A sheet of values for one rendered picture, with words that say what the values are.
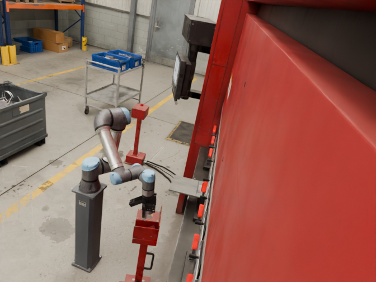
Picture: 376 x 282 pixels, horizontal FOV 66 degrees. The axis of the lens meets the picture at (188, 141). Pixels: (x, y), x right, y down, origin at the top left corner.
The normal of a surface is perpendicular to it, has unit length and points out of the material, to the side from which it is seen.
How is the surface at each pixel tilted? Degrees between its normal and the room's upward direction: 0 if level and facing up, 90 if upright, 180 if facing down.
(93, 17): 90
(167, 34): 90
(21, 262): 0
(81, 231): 90
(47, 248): 0
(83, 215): 90
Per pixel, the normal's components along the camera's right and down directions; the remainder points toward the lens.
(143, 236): 0.00, 0.46
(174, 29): -0.30, 0.39
